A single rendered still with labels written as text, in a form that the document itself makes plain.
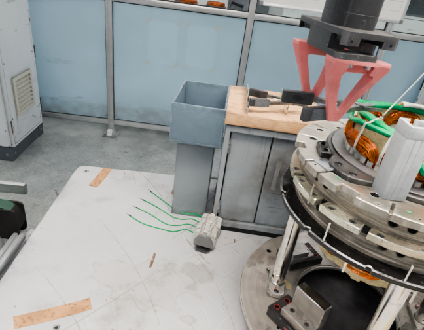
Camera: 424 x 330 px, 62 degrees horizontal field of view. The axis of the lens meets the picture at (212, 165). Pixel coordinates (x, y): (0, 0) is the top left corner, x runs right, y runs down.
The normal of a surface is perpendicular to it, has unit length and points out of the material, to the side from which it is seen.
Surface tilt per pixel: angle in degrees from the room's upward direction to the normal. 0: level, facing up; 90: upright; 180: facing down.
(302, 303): 90
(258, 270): 0
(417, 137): 90
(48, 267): 0
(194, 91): 90
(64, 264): 0
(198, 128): 90
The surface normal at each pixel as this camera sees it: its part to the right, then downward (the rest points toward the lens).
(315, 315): -0.80, 0.21
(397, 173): -0.03, 0.48
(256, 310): 0.12, -0.87
